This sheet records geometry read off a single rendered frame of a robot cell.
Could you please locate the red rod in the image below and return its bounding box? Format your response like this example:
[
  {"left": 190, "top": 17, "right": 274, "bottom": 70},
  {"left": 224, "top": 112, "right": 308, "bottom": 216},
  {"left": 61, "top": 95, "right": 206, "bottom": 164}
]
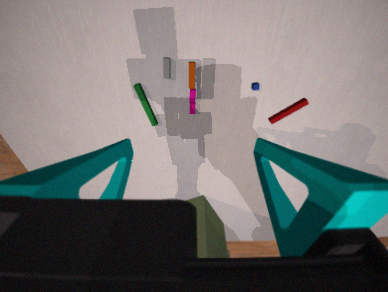
[{"left": 268, "top": 98, "right": 308, "bottom": 124}]

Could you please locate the small blue cube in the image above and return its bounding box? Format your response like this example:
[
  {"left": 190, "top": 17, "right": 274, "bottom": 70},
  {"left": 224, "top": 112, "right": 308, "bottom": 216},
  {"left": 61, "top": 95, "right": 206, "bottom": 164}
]
[{"left": 252, "top": 82, "right": 260, "bottom": 90}]

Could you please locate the green rod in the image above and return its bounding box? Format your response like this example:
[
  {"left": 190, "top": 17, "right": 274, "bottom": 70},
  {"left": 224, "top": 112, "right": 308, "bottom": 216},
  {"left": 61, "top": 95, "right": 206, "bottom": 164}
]
[{"left": 133, "top": 83, "right": 158, "bottom": 127}]

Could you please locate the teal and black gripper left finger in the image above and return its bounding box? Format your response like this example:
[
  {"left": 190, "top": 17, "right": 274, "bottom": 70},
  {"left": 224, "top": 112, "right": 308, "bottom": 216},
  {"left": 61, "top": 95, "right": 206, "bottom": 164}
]
[{"left": 0, "top": 139, "right": 134, "bottom": 199}]

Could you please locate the orange rod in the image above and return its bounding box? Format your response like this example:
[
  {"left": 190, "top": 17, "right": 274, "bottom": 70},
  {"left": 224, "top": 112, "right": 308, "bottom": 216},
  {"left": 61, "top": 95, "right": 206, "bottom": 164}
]
[{"left": 189, "top": 62, "right": 195, "bottom": 89}]

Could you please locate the grey rod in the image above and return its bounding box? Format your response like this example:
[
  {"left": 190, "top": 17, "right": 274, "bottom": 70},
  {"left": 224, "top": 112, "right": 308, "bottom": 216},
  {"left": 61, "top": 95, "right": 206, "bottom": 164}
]
[{"left": 163, "top": 57, "right": 170, "bottom": 79}]

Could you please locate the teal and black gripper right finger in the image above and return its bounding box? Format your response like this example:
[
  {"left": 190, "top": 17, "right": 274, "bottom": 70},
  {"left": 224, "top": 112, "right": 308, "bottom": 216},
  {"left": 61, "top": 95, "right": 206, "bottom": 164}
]
[{"left": 253, "top": 138, "right": 388, "bottom": 257}]

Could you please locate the magenta rod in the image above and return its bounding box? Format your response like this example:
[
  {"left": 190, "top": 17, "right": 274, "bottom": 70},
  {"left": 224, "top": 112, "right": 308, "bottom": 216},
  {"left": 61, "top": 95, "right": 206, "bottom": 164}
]
[
  {"left": 189, "top": 89, "right": 196, "bottom": 102},
  {"left": 190, "top": 102, "right": 195, "bottom": 114}
]

